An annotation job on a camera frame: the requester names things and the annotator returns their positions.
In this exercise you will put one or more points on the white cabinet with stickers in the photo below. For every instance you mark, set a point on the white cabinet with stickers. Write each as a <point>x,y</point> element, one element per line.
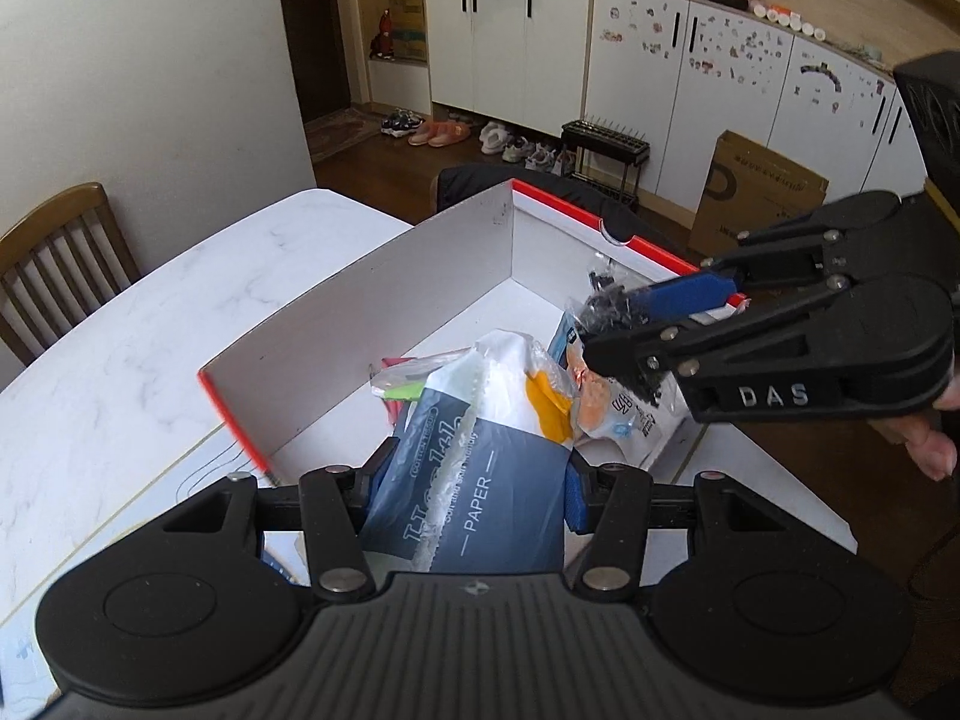
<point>735,97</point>

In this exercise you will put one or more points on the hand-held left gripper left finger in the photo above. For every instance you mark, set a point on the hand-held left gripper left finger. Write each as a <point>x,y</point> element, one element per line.
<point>364,495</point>

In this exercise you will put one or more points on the patterned floor rug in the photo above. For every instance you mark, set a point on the patterned floor rug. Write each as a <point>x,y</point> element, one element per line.
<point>341,135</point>

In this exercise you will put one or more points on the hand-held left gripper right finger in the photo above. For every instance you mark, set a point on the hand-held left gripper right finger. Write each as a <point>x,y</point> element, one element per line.
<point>581,499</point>

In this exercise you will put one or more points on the red figurine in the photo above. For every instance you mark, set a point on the red figurine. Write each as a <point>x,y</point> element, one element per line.
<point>384,34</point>

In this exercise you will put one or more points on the dark brown door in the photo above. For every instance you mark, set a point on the dark brown door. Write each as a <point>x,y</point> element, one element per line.
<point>322,37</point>

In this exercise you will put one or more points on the white slipper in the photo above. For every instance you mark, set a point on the white slipper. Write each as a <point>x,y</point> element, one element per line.
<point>495,136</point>

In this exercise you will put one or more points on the red white cardboard box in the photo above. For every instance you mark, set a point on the red white cardboard box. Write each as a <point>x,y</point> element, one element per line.
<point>450,262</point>

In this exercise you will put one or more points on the grey white tissue pack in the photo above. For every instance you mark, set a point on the grey white tissue pack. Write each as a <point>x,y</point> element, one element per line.
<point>480,480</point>

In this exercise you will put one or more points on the grey sneaker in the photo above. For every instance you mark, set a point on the grey sneaker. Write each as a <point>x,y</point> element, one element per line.
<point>519,150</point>

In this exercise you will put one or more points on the white marble desktop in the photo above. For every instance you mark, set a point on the white marble desktop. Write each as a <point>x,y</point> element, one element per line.
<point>150,360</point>

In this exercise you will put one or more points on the brown cardboard box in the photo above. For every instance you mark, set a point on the brown cardboard box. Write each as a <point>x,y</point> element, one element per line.
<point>757,195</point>

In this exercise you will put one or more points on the clear bag of black clips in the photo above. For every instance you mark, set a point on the clear bag of black clips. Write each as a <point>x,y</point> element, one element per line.
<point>611,304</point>

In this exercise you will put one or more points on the pink slipper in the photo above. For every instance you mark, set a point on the pink slipper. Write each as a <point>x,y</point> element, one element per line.
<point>426,135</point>
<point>454,129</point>

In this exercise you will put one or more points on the black metal rack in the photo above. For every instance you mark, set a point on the black metal rack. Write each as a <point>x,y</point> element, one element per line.
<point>604,142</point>

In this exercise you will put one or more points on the wooden chair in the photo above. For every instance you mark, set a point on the wooden chair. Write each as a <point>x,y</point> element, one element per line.
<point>60,262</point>

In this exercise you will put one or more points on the white blue snack packet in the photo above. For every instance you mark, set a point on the white blue snack packet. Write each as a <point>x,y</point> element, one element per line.
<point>600,405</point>

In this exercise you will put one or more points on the black white sneaker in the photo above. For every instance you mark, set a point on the black white sneaker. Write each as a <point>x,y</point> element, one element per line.
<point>399,124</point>

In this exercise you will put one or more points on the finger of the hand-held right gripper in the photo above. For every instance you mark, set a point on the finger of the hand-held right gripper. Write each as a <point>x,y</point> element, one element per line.
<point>675,349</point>
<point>690,292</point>

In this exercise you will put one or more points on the clear packet of colourful pieces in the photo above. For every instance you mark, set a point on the clear packet of colourful pieces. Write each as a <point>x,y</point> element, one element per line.
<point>405,390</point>

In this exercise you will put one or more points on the person's right hand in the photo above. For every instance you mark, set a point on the person's right hand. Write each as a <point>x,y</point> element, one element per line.
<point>926,442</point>

